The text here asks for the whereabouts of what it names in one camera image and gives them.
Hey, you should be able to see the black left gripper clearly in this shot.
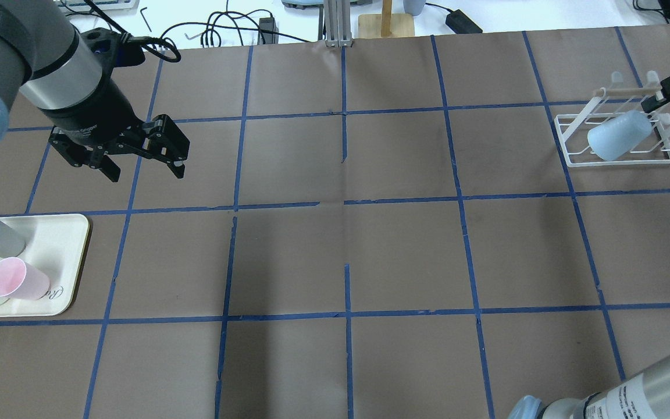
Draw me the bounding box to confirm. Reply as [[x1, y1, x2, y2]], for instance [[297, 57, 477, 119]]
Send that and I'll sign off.
[[48, 81, 190, 183]]

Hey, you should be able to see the light blue plastic cup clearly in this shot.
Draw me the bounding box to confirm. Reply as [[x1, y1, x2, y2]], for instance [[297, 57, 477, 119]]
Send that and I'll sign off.
[[587, 109, 653, 162]]

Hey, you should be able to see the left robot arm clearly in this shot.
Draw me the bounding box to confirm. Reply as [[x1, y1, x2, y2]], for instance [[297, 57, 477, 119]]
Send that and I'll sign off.
[[0, 1, 190, 182]]

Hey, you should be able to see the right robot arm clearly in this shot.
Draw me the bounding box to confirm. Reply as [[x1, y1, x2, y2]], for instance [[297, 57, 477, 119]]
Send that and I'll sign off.
[[509, 71, 670, 418]]

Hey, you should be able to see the pink plastic cup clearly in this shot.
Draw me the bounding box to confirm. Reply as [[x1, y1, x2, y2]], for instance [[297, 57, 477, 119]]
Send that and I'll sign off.
[[0, 257, 50, 300]]

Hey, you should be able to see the cream serving tray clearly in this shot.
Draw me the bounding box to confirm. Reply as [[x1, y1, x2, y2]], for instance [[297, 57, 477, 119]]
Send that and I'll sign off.
[[0, 214, 91, 318]]

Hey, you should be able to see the black power adapter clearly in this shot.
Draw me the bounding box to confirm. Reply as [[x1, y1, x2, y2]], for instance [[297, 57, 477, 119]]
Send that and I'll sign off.
[[445, 9, 483, 34]]

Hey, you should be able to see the wooden stand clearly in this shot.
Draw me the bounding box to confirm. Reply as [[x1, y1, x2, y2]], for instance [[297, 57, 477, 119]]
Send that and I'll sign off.
[[357, 1, 415, 39]]

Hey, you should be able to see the white wire cup rack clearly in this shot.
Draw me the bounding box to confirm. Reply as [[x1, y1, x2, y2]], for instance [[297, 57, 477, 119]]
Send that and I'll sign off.
[[553, 71, 670, 168]]

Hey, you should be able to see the aluminium frame post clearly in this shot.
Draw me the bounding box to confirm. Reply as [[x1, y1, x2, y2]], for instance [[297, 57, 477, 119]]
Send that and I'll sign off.
[[323, 1, 352, 48]]

